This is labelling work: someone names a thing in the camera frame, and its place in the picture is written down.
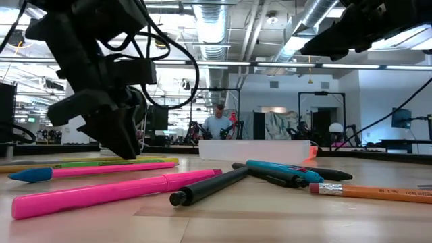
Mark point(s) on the clear pencil box orange lid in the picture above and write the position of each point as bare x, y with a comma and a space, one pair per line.
253, 150

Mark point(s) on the black station frame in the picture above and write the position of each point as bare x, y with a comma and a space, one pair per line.
320, 93
216, 89

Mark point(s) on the black monitor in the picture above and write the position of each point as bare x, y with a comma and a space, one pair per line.
6, 111
157, 118

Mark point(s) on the black table frame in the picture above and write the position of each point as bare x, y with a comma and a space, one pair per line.
50, 148

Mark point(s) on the yellow highlighter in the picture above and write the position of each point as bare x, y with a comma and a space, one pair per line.
162, 160

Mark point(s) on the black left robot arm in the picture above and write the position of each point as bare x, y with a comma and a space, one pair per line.
108, 13

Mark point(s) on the pink pen blue cap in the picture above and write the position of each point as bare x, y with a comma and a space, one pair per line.
101, 170

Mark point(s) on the black pen round button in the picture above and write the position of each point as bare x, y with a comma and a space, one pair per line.
209, 187

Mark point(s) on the thin yellow pencil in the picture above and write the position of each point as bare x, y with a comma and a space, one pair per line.
20, 168

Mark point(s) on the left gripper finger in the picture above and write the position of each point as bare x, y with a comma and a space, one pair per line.
81, 106
118, 135

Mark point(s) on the black pen with clip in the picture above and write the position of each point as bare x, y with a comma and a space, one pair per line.
270, 175

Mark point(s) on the pale draped cloth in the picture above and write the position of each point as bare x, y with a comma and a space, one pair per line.
280, 125

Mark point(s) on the orange pencil pink eraser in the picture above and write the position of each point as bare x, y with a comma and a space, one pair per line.
378, 193

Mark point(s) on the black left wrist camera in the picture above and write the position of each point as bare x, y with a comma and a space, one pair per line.
135, 71

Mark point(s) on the small red figure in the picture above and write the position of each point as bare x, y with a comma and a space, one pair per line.
233, 118

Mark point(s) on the blue multicolour pen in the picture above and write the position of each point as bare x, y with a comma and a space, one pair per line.
287, 169

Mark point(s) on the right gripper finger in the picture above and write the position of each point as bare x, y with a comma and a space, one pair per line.
342, 55
341, 33

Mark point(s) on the green pen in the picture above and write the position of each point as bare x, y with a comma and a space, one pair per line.
101, 164

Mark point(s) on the dark background desk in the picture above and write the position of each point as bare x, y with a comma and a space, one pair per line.
405, 141

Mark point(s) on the white globe lamp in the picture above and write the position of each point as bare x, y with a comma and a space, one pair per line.
336, 127

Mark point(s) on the person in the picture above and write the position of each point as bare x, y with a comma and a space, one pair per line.
217, 125

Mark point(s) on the wall mounted monitor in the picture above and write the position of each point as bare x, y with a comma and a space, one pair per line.
401, 118

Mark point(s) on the slim black pen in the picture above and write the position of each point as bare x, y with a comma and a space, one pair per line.
334, 174

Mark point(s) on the thick pink highlighter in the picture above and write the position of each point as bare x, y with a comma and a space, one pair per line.
101, 192

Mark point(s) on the silver ceiling duct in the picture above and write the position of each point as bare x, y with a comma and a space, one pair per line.
317, 13
211, 30

